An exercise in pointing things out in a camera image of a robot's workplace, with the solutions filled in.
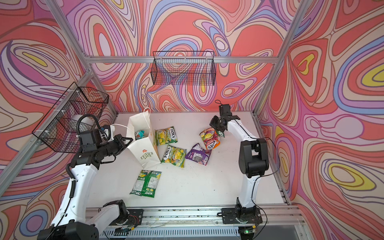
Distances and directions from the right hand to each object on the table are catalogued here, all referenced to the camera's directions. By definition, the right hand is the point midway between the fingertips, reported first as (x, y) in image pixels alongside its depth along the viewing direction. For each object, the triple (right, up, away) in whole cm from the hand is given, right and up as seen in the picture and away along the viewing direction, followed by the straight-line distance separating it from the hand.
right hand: (212, 126), depth 97 cm
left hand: (-43, -6, -22) cm, 49 cm away
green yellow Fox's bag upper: (-32, -7, +5) cm, 33 cm away
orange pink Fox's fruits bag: (-2, -8, -3) cm, 8 cm away
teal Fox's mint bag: (-44, -5, -11) cm, 45 cm away
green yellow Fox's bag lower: (-24, -18, -4) cm, 31 cm away
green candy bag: (+4, -4, -3) cm, 7 cm away
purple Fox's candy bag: (-10, -18, -4) cm, 21 cm away
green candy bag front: (-39, -32, -14) cm, 53 cm away
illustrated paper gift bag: (-38, -10, -21) cm, 45 cm away
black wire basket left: (-77, -1, -27) cm, 81 cm away
